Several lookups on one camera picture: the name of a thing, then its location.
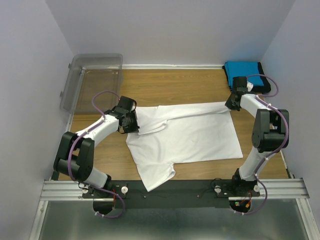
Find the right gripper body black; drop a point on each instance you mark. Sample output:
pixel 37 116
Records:
pixel 231 105

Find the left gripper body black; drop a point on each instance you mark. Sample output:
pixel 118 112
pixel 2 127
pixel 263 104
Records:
pixel 132 125

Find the white t shirt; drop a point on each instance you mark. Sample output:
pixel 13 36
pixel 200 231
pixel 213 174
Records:
pixel 179 134

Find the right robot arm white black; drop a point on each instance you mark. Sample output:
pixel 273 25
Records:
pixel 270 134

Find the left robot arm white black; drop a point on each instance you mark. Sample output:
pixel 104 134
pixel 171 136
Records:
pixel 75 154

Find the folded blue t shirt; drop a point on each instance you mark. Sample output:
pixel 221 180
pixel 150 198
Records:
pixel 241 69

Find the folded black t shirt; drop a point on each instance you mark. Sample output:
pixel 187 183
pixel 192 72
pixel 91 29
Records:
pixel 260 83

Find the clear plastic bin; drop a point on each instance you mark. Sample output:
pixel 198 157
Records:
pixel 90 74

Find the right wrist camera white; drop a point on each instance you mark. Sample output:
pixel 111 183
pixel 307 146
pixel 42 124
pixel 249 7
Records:
pixel 249 86

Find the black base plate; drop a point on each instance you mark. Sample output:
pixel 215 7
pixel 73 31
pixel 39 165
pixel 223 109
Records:
pixel 174 194

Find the aluminium frame rail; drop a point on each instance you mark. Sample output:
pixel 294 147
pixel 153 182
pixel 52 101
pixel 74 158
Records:
pixel 278 213

